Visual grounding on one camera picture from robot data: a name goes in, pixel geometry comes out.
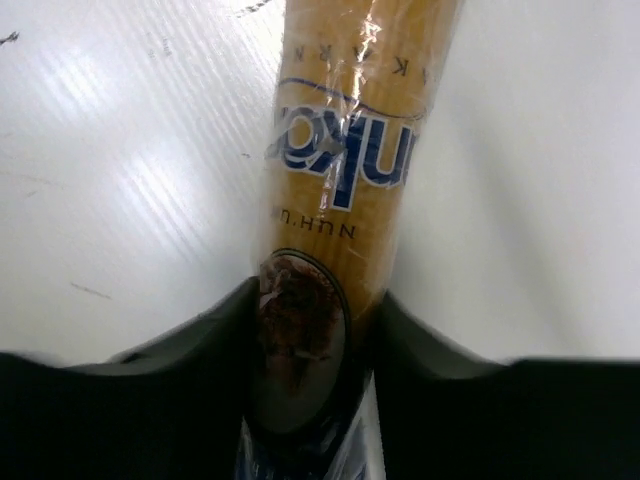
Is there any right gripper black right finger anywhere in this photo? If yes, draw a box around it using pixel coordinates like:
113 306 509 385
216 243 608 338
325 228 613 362
374 296 639 479

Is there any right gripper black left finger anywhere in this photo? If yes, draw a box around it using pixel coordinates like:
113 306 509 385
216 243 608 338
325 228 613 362
1 278 258 479

